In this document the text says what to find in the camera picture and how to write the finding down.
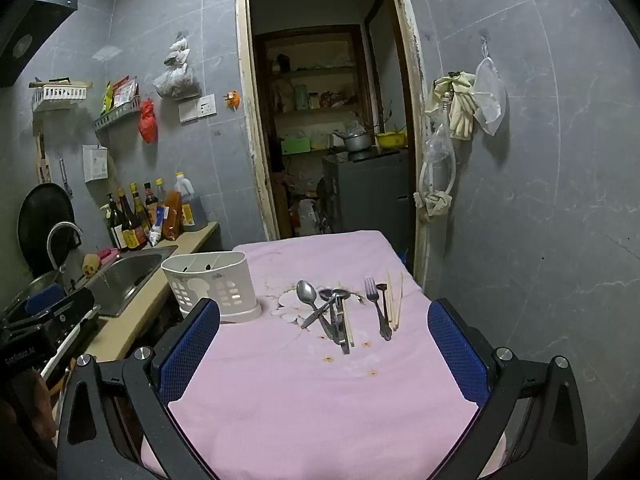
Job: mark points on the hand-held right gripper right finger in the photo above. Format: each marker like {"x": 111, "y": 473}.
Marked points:
{"x": 455, "y": 355}

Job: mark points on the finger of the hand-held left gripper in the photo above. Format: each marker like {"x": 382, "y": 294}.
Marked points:
{"x": 45, "y": 299}

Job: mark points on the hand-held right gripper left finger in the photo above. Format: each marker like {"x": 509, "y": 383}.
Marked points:
{"x": 192, "y": 355}

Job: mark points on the white plastic utensil holder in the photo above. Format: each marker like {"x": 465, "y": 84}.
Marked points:
{"x": 225, "y": 275}

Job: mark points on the person's left forearm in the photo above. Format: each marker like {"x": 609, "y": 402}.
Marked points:
{"x": 27, "y": 405}

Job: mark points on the yellow scrubber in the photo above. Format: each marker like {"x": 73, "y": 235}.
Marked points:
{"x": 91, "y": 265}

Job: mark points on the beige kitchen counter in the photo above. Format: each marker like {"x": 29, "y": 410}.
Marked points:
{"x": 125, "y": 332}

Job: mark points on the pink sponge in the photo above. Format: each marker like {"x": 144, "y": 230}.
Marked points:
{"x": 107, "y": 253}

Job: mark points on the steel sink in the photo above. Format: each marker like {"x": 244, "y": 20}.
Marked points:
{"x": 125, "y": 272}

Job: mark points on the black wok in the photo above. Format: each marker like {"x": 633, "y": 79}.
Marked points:
{"x": 42, "y": 210}

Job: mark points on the small dark spoon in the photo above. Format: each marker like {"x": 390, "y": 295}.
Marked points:
{"x": 381, "y": 287}

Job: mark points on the dark pump bottle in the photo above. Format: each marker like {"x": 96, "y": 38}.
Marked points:
{"x": 114, "y": 225}

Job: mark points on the metal fork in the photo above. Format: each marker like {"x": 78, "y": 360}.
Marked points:
{"x": 370, "y": 287}

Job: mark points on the pink tablecloth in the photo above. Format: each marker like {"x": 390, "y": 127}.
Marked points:
{"x": 300, "y": 400}

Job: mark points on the hanging metal peeler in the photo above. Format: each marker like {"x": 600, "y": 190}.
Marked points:
{"x": 65, "y": 175}

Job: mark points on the dark sauce bottle yellow cap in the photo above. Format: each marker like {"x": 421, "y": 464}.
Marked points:
{"x": 140, "y": 210}

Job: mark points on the white blue tube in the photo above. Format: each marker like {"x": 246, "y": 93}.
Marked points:
{"x": 156, "y": 230}

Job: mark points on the large metal spoon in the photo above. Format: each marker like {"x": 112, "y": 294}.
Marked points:
{"x": 306, "y": 291}

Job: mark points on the hanging wooden board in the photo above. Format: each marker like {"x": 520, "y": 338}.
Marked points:
{"x": 44, "y": 160}

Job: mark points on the orange sauce pouch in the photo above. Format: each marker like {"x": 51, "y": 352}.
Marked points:
{"x": 172, "y": 215}

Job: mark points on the large oil jug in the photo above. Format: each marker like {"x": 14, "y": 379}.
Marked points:
{"x": 192, "y": 210}

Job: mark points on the dark sauce bottle red cap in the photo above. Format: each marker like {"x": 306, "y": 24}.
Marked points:
{"x": 151, "y": 200}

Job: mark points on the knotted cream rag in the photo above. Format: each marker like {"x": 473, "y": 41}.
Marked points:
{"x": 435, "y": 204}

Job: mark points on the grey cabinet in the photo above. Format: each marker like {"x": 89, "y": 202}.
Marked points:
{"x": 370, "y": 200}

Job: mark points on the white plastic container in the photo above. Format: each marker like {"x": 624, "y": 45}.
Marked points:
{"x": 307, "y": 217}

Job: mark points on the red plastic bag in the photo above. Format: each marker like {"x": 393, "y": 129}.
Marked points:
{"x": 148, "y": 122}

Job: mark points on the white plastic basket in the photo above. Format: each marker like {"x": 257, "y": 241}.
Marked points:
{"x": 60, "y": 94}

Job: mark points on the yellow-green seasoning packet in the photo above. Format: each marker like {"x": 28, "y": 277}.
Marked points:
{"x": 107, "y": 97}

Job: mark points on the clear crumpled plastic bag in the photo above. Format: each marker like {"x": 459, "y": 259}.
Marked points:
{"x": 437, "y": 142}

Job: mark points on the wooden stick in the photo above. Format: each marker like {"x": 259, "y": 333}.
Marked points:
{"x": 60, "y": 82}

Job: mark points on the red seasoning packets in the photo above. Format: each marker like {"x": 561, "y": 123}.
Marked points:
{"x": 125, "y": 92}

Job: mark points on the yellow bowl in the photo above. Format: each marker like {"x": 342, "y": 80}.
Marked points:
{"x": 390, "y": 140}

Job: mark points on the green box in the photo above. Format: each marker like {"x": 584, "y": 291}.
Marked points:
{"x": 295, "y": 146}

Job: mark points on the metal pot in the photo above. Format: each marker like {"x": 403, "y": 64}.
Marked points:
{"x": 356, "y": 142}

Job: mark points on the cream rubber gloves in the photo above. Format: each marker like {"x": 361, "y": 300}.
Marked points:
{"x": 460, "y": 110}

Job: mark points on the clear bag with dark contents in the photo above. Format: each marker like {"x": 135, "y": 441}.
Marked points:
{"x": 175, "y": 82}

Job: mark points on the orange plug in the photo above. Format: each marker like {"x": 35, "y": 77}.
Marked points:
{"x": 232, "y": 98}

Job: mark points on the white hanging plastic bag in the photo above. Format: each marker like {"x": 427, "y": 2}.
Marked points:
{"x": 487, "y": 95}

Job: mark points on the black range hood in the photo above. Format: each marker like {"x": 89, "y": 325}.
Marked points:
{"x": 30, "y": 35}

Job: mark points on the small clear plastic bag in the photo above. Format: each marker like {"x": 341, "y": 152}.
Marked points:
{"x": 177, "y": 52}

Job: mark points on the wooden shelf unit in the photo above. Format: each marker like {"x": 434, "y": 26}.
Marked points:
{"x": 310, "y": 72}

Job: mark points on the white wall box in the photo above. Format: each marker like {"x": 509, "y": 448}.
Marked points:
{"x": 95, "y": 164}

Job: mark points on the metal wall shelf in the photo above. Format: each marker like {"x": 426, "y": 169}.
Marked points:
{"x": 115, "y": 117}

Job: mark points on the worn door frame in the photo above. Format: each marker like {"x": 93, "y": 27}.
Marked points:
{"x": 250, "y": 135}

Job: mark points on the white wall socket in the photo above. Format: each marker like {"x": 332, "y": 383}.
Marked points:
{"x": 197, "y": 108}

